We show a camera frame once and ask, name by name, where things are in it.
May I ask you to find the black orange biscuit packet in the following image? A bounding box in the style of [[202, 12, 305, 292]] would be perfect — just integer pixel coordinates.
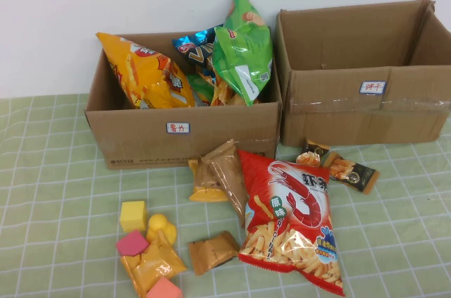
[[323, 151, 381, 196], [295, 137, 331, 168], [187, 230, 241, 277]]

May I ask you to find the yellow cracker packet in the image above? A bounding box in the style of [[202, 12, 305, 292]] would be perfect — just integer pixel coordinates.
[[119, 229, 188, 298]]

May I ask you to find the orange fries snack bag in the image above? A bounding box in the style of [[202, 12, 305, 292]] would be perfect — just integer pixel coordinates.
[[197, 68, 247, 107]]

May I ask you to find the long brown snack packet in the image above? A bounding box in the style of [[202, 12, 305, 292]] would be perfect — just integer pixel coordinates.
[[200, 138, 252, 229]]

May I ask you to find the small green snack bag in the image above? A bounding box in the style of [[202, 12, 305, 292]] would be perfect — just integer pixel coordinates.
[[185, 73, 214, 106]]

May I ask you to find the yellow brown snack packet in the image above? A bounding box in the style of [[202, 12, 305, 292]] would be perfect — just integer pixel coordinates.
[[187, 159, 230, 203]]

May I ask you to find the cardboard box with snack bags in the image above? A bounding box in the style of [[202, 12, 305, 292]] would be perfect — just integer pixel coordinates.
[[83, 26, 283, 171]]

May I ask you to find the white handwritten label sticker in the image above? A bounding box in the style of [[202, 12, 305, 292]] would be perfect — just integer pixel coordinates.
[[359, 81, 388, 94], [165, 121, 191, 135]]

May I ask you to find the green chip bag white label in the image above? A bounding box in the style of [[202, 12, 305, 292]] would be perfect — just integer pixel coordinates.
[[211, 25, 274, 107]]

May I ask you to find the blue chip bag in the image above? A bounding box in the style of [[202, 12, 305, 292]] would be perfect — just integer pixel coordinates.
[[171, 25, 225, 77]]

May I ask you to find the orange yellow chip bag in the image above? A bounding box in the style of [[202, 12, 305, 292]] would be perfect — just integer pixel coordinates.
[[95, 32, 197, 109]]

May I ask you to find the red prawn cracker bag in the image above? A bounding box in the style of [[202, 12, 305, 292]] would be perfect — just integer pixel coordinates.
[[236, 149, 347, 297]]

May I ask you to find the empty taped cardboard box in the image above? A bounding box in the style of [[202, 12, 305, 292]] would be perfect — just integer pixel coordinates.
[[274, 0, 451, 147]]

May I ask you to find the yellow rubber duck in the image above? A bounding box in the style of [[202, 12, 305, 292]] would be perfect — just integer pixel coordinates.
[[145, 213, 178, 247]]

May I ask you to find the tall green chip bag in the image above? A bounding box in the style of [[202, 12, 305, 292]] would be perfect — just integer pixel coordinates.
[[223, 0, 268, 39]]

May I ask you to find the yellow foam cube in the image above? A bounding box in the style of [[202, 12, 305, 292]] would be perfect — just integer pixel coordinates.
[[119, 200, 149, 234]]

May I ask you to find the pink foam block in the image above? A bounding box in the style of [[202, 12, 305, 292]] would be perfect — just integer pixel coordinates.
[[115, 229, 151, 257]]

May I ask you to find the salmon foam block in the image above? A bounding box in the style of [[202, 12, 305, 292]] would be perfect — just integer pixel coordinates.
[[145, 275, 185, 298]]

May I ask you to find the green checkered tablecloth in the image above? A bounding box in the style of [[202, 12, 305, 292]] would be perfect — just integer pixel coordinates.
[[0, 93, 451, 298]]

